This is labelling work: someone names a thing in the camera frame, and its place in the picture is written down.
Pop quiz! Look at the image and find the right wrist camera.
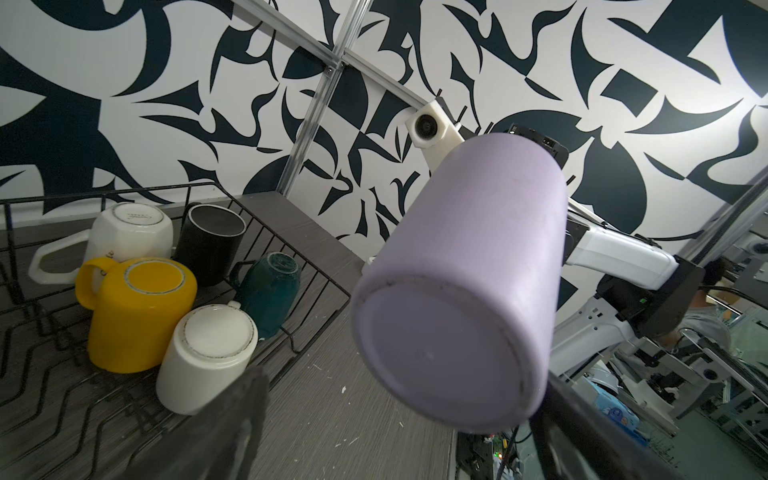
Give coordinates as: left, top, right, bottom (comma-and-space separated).
405, 96, 464, 174

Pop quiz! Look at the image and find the lilac plastic cup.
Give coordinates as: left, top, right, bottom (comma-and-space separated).
350, 133, 568, 434

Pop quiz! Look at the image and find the black mug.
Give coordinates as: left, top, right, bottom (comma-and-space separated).
172, 202, 247, 288

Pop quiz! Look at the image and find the cream mug dark green outside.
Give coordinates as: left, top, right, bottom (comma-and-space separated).
229, 252, 301, 339

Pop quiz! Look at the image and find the black wire dish rack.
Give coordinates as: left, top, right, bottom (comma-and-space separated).
1, 180, 349, 479

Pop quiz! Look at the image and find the yellow mug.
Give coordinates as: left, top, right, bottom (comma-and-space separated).
75, 257, 198, 374

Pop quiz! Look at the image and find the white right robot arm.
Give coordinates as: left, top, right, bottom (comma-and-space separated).
549, 200, 704, 375

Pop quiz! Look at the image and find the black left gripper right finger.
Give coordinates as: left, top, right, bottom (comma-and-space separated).
529, 374, 680, 480

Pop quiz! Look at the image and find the white mug red inside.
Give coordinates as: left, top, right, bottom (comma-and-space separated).
156, 301, 258, 415

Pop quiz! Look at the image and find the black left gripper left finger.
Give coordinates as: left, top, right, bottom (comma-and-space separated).
121, 367, 269, 479

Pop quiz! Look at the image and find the white faceted mug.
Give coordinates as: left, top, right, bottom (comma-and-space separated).
28, 203, 174, 285

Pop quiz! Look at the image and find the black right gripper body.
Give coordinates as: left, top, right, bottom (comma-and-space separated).
508, 124, 570, 169

